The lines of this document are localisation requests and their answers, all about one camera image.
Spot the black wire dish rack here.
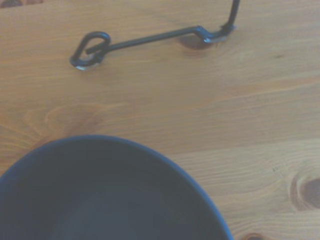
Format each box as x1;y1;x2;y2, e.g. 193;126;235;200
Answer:
69;0;241;71

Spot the blue bowl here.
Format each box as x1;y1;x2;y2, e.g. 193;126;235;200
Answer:
0;134;235;240

